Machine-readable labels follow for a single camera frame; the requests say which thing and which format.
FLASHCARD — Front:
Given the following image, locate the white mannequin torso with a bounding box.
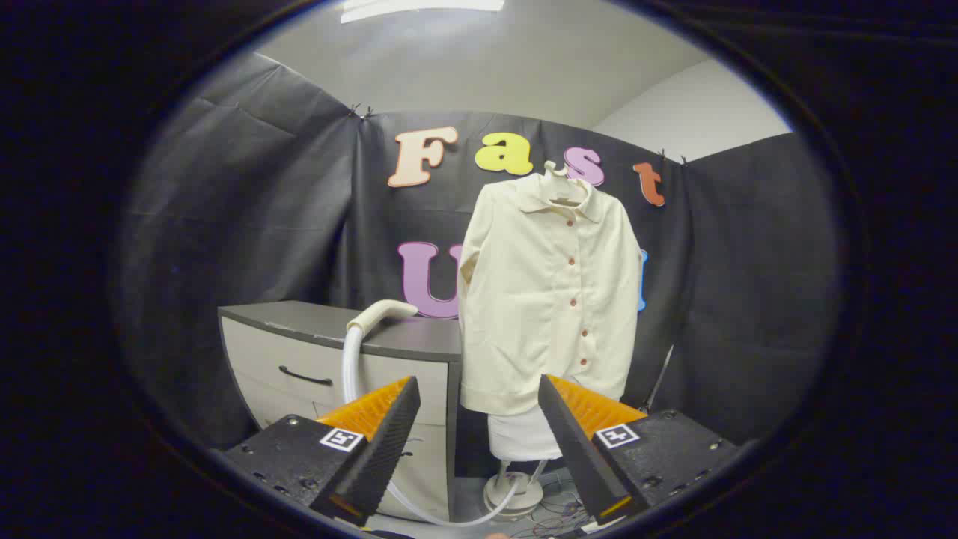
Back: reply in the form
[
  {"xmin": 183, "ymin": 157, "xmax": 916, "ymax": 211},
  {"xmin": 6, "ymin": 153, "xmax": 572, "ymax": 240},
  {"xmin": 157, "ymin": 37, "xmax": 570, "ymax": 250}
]
[{"xmin": 488, "ymin": 404, "xmax": 564, "ymax": 463}]

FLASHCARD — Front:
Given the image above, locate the white garment steamer hose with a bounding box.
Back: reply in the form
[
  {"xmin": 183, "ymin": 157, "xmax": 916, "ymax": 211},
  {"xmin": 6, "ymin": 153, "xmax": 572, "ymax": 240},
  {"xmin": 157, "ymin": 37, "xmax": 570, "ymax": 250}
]
[{"xmin": 342, "ymin": 326, "xmax": 519, "ymax": 528}]

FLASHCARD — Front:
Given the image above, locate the white round stand base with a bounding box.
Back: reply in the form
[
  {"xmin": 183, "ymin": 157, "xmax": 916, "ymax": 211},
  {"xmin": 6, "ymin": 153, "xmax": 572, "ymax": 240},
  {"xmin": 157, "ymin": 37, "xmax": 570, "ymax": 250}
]
[{"xmin": 483, "ymin": 458, "xmax": 547, "ymax": 519}]

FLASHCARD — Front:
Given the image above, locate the thin metal pole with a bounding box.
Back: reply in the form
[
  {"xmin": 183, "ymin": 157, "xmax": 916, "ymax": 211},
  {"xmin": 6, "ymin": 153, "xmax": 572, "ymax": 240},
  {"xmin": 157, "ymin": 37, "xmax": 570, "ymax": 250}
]
[{"xmin": 645, "ymin": 344, "xmax": 674, "ymax": 412}]

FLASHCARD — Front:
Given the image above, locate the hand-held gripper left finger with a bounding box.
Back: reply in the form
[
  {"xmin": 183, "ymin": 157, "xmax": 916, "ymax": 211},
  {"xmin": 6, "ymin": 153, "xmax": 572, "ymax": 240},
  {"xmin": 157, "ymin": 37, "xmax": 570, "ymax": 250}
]
[{"xmin": 222, "ymin": 376, "xmax": 421, "ymax": 527}]

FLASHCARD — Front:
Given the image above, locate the tangle of floor cables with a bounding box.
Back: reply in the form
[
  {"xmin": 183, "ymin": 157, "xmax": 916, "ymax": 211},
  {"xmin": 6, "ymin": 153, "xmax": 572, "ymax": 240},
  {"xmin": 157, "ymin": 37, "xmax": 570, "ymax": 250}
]
[{"xmin": 524, "ymin": 472, "xmax": 599, "ymax": 536}]

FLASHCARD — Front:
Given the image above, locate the black backdrop cloth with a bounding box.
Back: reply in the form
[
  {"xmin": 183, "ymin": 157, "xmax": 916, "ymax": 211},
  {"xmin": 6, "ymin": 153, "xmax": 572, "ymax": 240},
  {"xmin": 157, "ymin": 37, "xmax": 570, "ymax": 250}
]
[{"xmin": 112, "ymin": 51, "xmax": 839, "ymax": 450}]

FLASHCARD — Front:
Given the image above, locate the cream button-up shirt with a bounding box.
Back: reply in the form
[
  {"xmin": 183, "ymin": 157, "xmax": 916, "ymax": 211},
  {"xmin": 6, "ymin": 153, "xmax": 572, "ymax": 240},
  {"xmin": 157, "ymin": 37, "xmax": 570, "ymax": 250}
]
[{"xmin": 458, "ymin": 171, "xmax": 643, "ymax": 416}]

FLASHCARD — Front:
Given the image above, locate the black drawer handle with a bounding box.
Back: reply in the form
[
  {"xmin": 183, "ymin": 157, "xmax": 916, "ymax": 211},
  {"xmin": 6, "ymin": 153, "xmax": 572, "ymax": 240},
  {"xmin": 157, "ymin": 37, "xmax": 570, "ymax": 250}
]
[{"xmin": 278, "ymin": 365, "xmax": 334, "ymax": 387}]

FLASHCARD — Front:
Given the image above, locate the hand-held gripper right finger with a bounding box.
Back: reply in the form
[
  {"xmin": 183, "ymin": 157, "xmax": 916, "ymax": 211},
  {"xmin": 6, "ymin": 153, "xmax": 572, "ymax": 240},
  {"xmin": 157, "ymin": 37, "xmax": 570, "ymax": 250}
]
[{"xmin": 537, "ymin": 374, "xmax": 738, "ymax": 525}]

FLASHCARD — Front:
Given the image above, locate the cream garment steamer head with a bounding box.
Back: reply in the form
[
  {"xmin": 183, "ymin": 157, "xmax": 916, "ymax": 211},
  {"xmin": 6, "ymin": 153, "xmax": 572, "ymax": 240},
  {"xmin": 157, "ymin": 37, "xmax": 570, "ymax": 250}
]
[{"xmin": 347, "ymin": 299, "xmax": 418, "ymax": 334}]

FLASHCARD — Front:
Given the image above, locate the grey-topped drawer cabinet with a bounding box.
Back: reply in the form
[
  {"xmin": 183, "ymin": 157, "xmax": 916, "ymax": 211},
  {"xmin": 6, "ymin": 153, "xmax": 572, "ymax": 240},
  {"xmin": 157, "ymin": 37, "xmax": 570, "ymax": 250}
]
[{"xmin": 218, "ymin": 301, "xmax": 463, "ymax": 523}]

